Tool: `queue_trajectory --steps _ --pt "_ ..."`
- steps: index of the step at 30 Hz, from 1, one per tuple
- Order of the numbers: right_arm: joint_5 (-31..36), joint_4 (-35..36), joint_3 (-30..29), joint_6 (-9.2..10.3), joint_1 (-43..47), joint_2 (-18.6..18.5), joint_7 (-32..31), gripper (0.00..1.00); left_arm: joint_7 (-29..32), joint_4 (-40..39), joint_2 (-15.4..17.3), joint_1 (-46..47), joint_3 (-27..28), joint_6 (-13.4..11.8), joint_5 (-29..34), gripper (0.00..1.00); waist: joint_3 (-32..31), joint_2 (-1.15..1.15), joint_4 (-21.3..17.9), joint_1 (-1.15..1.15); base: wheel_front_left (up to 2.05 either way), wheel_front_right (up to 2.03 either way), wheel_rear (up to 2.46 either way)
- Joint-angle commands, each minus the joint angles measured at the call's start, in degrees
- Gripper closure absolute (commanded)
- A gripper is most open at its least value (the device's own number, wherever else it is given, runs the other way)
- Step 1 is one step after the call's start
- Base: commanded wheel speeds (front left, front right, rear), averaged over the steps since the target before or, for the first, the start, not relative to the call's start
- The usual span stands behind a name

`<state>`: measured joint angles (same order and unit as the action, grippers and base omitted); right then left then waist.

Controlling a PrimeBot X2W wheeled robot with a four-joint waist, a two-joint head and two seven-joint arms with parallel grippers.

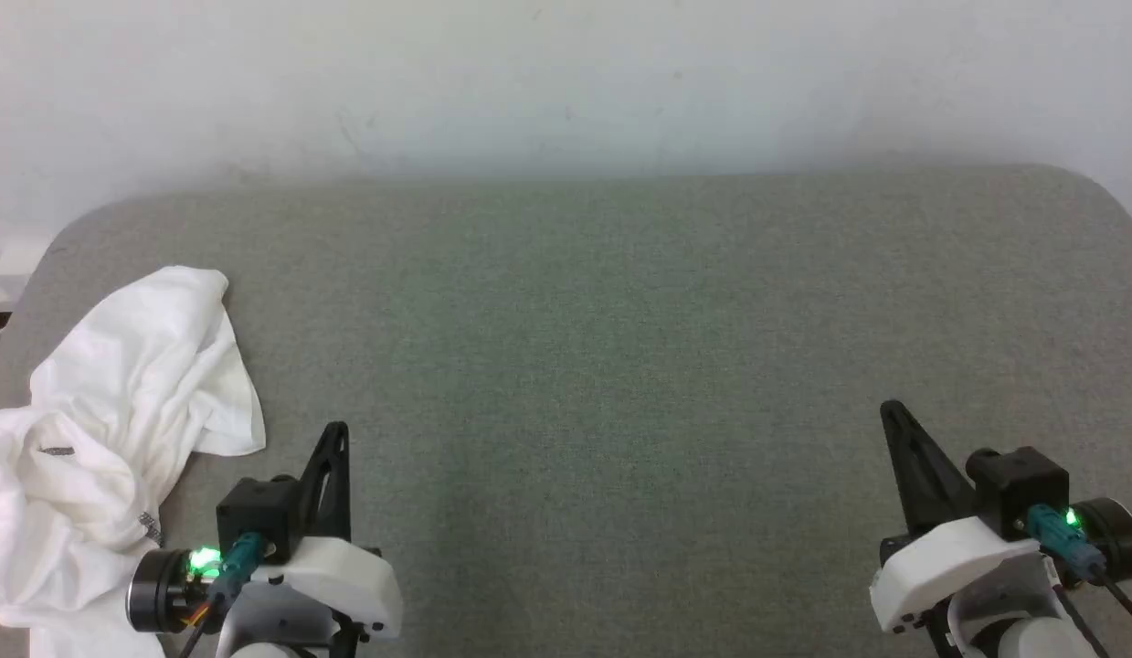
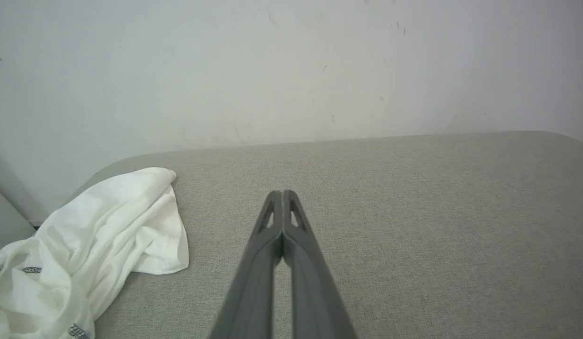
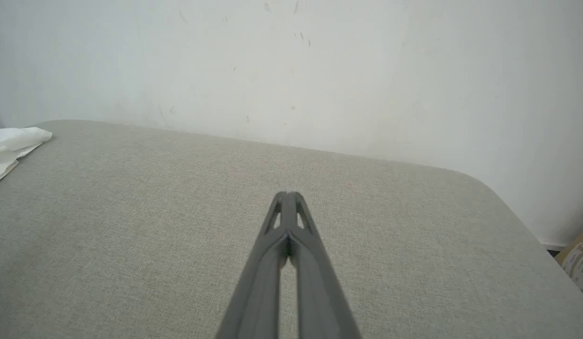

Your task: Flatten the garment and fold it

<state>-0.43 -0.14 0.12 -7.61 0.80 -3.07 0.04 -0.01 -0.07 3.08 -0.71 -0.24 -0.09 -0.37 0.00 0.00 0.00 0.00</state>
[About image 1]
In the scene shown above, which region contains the white ledge block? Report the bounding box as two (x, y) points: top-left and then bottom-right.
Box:
(0, 238), (53, 307)

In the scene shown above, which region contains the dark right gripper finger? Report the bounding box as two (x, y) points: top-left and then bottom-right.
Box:
(892, 399), (976, 527)
(880, 399), (942, 536)

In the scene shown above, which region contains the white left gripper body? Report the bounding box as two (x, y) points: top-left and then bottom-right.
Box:
(241, 536), (405, 641)

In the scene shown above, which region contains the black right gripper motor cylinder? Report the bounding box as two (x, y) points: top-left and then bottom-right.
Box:
(1073, 496), (1132, 583)

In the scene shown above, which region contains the white garment with grey stitching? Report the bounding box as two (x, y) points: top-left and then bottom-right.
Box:
(0, 266), (267, 658)

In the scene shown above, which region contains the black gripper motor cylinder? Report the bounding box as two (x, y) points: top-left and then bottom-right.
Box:
(125, 547), (206, 633)
(1073, 496), (1132, 583)

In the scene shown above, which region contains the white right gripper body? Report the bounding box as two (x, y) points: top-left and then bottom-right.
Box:
(869, 514), (1043, 634)

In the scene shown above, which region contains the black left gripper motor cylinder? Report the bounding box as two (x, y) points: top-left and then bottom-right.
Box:
(125, 547), (206, 633)

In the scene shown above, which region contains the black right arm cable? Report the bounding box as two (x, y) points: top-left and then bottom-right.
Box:
(1025, 504), (1132, 636)

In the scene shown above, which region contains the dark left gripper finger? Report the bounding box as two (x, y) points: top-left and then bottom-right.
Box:
(323, 421), (353, 541)
(295, 421), (339, 538)

